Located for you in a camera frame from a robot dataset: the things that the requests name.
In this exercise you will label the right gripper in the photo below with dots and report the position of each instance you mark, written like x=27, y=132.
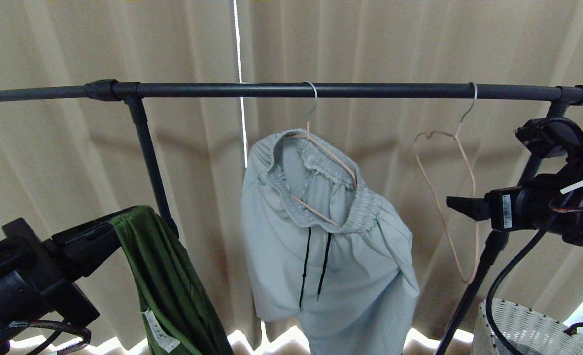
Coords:
x=532, y=209

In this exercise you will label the green garment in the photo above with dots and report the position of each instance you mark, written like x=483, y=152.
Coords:
x=163, y=276

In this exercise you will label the pale grey shorts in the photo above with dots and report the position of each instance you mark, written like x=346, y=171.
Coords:
x=345, y=276

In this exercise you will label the white laundry basket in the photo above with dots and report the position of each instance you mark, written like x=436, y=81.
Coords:
x=528, y=325

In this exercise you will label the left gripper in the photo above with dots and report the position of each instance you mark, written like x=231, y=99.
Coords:
x=25, y=281

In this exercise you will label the pink clothes hanger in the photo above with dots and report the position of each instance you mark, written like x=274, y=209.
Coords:
x=330, y=155
x=465, y=158

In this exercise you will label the black clothes rack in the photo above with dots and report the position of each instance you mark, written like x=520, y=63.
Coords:
x=370, y=90

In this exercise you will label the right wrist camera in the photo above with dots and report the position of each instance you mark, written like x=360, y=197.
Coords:
x=542, y=138

